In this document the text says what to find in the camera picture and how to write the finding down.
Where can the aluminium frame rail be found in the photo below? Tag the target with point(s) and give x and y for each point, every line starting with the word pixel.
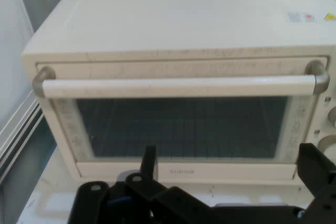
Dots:
pixel 19 134

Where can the yellow warning sticker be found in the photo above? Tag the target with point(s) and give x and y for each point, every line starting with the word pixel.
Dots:
pixel 330 16

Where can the cream oven control knob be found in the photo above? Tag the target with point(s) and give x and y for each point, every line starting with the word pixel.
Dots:
pixel 328 144
pixel 332 116

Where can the white printed label sticker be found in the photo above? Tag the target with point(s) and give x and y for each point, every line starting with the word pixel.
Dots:
pixel 300 16

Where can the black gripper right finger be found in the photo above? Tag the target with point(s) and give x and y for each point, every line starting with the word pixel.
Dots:
pixel 319 176

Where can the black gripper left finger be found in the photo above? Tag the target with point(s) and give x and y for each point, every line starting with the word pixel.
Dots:
pixel 147 197

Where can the cream white toaster oven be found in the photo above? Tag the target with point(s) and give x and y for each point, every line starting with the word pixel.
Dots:
pixel 170 19

